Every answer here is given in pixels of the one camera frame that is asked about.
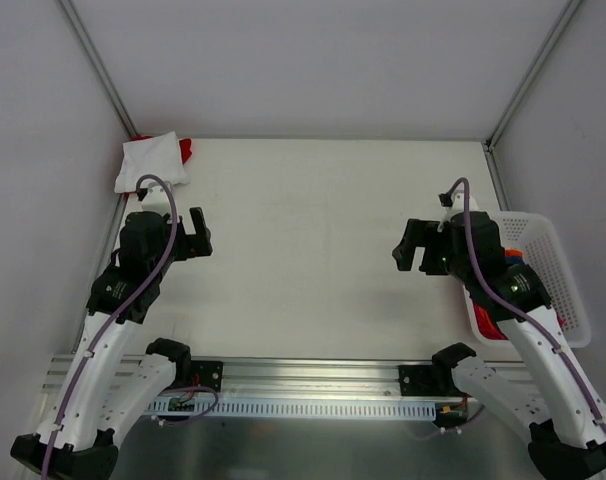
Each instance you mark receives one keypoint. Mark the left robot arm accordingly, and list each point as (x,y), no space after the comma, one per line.
(80,436)

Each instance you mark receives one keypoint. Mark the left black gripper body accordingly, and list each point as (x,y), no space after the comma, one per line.
(184,240)

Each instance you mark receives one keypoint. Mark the white t-shirt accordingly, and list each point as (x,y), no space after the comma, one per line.
(150,162)

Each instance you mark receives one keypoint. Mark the aluminium mounting rail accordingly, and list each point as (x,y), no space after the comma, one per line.
(298,379)

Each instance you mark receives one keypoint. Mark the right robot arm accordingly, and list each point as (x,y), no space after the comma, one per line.
(564,430)

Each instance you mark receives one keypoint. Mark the blue printed t-shirt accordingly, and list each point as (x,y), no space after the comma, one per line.
(514,260)

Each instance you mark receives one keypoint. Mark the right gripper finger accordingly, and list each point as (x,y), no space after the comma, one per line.
(403,256)
(419,233)

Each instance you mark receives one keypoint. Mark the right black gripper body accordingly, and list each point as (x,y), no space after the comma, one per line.
(429,248)

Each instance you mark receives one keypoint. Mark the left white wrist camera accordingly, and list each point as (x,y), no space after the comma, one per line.
(153,198)

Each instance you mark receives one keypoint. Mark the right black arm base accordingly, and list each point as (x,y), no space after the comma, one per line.
(417,381)

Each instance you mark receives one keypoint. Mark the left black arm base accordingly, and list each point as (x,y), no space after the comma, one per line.
(206,373)

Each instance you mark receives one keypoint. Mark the red folded t-shirt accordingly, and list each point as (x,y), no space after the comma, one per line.
(185,147)

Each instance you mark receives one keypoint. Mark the white plastic laundry basket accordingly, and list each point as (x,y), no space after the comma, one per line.
(535,236)

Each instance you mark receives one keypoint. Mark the white slotted cable duct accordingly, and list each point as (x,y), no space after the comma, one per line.
(236,407)

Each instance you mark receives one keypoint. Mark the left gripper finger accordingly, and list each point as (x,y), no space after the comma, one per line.
(201,230)
(200,246)

